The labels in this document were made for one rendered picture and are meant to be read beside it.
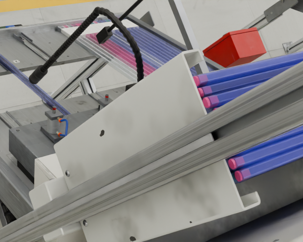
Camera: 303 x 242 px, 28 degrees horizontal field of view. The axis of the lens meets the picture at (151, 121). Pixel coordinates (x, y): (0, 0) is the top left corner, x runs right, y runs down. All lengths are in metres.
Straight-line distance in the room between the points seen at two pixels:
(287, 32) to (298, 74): 2.97
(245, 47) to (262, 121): 1.53
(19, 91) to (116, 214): 1.72
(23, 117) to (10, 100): 1.13
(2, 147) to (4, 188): 0.11
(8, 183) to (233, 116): 0.63
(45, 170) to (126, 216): 0.27
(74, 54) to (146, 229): 0.94
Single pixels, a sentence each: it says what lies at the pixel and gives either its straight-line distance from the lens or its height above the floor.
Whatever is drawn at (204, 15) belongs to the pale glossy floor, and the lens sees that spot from 3.07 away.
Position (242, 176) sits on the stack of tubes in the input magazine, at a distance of 0.63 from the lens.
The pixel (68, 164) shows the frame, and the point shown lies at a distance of 0.81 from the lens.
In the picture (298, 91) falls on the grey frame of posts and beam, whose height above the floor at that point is 1.83.
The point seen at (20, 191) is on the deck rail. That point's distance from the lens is 1.03.
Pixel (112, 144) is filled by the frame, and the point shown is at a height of 1.54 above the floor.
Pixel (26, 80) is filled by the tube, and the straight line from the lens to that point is 1.39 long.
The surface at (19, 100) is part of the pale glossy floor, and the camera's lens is 2.41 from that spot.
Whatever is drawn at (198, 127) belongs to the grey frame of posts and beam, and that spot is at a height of 1.72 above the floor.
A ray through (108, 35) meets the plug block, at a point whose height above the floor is 1.11.
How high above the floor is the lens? 2.13
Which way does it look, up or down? 54 degrees down
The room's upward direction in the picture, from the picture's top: 58 degrees clockwise
